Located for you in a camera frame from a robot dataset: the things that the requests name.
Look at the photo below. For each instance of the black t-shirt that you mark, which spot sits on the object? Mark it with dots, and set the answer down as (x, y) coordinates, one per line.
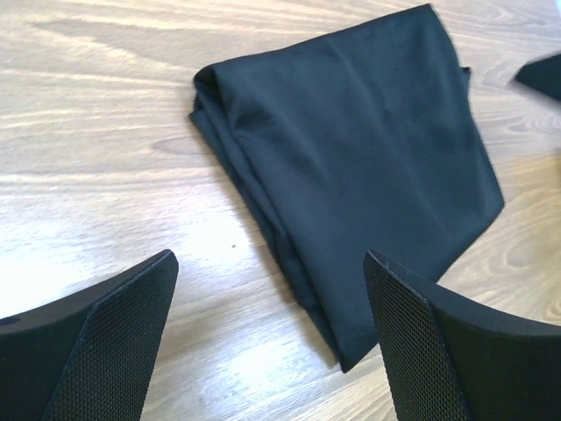
(357, 140)

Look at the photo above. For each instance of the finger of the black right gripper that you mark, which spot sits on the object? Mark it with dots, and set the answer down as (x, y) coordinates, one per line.
(542, 76)

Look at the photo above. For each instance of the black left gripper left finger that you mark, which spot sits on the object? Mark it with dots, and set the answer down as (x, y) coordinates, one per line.
(89, 355)

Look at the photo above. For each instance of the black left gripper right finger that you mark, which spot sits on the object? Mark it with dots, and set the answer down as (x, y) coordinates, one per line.
(448, 357)

